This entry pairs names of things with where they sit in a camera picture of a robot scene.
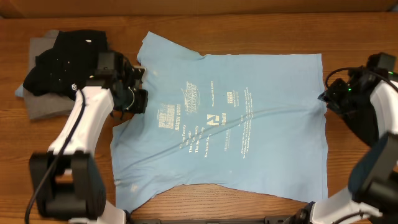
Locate light blue printed t-shirt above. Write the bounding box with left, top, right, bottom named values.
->
left=111, top=32, right=328, bottom=211

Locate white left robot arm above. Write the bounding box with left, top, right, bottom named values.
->
left=24, top=60, right=148, bottom=223

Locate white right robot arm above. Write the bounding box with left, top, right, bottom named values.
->
left=284, top=67, right=397, bottom=223

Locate black cloth pile right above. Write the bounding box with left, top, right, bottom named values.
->
left=342, top=107, right=379, bottom=146

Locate black folded garment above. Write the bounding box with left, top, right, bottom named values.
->
left=23, top=30, right=108, bottom=100

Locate grey folded garment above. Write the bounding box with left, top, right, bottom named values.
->
left=23, top=30, right=75, bottom=119

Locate light blue folded garment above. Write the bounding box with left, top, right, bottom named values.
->
left=14, top=85, right=24, bottom=98

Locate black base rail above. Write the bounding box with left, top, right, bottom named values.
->
left=126, top=215, right=303, bottom=224

